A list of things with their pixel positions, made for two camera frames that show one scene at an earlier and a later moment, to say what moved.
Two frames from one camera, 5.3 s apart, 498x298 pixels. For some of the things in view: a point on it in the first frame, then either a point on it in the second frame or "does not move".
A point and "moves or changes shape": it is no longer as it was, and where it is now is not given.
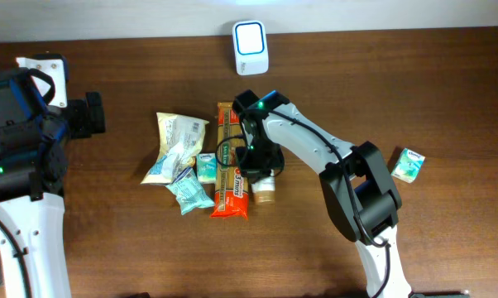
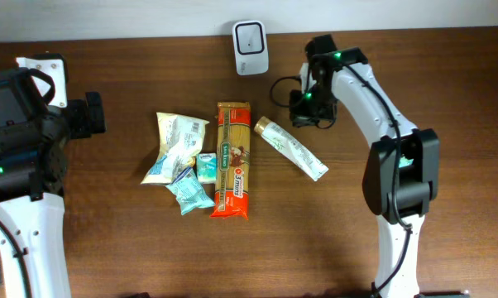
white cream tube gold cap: [264, 190] moves or changes shape
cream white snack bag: [182, 139] does not move
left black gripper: [83, 109] does not move
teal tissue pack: [189, 194] does not move
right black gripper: [254, 171] → [299, 119]
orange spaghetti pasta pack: [231, 189] does not move
